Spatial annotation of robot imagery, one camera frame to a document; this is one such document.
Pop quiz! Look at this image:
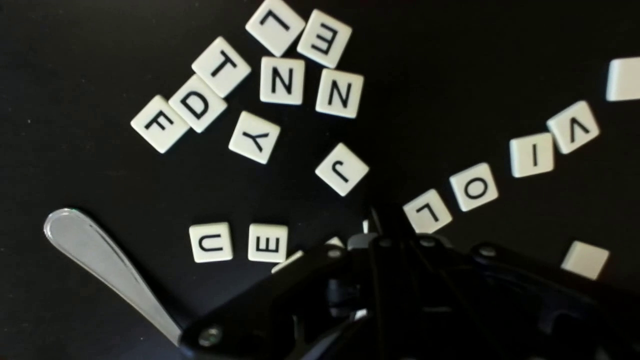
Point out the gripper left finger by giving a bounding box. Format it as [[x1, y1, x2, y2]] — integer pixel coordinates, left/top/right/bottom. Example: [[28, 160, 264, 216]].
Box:
[[179, 205, 397, 360]]

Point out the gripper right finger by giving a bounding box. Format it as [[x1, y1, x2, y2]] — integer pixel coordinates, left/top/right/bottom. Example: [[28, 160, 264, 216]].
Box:
[[396, 205, 640, 360]]

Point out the white letter tile E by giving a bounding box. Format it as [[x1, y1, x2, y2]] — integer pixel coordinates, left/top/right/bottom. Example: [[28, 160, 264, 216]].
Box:
[[247, 222, 290, 264], [296, 8, 353, 70]]

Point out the white letter tile U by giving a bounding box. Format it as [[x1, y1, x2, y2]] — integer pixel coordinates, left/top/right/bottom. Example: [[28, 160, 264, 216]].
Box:
[[188, 221, 234, 264]]

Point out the white letter tile O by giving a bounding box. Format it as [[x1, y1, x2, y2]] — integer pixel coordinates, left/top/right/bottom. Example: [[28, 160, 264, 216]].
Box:
[[448, 161, 500, 213]]

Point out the white letter tile L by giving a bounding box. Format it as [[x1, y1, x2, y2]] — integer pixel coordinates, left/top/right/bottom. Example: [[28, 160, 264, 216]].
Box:
[[245, 0, 307, 58], [402, 188, 454, 235]]

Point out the white letter tile I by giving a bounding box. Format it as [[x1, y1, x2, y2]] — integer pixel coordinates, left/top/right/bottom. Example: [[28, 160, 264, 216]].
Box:
[[509, 132, 556, 179]]

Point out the white letter tile J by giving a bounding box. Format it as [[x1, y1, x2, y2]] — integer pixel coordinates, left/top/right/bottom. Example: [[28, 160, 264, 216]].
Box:
[[314, 142, 371, 198]]

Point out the white letter tile Y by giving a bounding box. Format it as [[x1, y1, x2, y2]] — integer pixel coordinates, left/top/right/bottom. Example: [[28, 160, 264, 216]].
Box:
[[228, 110, 282, 165]]

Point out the white letter tile V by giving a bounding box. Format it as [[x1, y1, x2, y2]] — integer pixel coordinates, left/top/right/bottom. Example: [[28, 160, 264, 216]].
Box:
[[545, 100, 601, 155]]

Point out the white letter tile D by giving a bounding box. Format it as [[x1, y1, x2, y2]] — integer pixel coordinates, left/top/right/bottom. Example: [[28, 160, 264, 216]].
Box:
[[167, 73, 229, 134]]

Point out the white letter tile F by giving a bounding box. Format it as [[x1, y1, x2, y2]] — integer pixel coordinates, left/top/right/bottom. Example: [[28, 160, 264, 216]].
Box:
[[130, 94, 191, 155]]

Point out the white letter tile N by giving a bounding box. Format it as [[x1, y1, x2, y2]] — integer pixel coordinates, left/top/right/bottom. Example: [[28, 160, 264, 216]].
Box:
[[259, 56, 306, 106], [315, 68, 365, 120]]

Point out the white letter tile T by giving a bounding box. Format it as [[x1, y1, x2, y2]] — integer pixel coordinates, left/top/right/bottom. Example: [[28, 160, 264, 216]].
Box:
[[191, 35, 252, 99]]

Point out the blank white tile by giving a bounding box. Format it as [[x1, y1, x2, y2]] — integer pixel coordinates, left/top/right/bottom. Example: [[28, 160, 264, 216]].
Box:
[[605, 56, 640, 103], [560, 240, 611, 281]]

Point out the silver spoon handle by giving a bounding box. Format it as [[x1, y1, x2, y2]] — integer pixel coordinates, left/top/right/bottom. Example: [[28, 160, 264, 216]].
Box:
[[43, 208, 183, 347]]

